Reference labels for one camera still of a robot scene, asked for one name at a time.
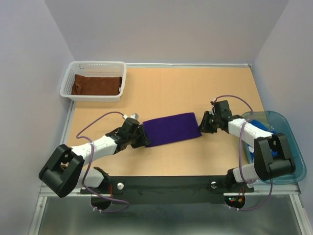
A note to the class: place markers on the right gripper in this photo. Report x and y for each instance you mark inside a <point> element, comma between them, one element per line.
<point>203,126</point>

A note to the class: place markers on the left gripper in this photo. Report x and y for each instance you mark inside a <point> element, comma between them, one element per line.
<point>142,138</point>

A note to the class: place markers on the purple towel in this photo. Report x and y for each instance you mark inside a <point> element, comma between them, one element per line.
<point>171,129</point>

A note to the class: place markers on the blue towel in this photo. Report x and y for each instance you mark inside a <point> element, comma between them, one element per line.
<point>260,126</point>

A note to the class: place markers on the brown towel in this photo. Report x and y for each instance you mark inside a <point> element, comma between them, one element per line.
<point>96,85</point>

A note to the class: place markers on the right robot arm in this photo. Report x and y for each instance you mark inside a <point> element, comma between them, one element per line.
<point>272,152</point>

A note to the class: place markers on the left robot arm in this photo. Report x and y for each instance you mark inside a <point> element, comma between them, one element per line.
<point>63,171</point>

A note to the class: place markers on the teal translucent plastic bin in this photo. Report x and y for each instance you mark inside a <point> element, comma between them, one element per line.
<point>279,123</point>

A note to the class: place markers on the white plastic mesh basket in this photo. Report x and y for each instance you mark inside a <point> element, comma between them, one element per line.
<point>93,69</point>

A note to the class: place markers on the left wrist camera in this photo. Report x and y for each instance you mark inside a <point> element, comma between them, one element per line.
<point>133,116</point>

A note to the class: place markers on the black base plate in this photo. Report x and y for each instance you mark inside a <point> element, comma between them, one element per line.
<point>171,189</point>

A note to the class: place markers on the aluminium frame rail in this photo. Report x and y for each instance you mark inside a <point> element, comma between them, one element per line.
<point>46,192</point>

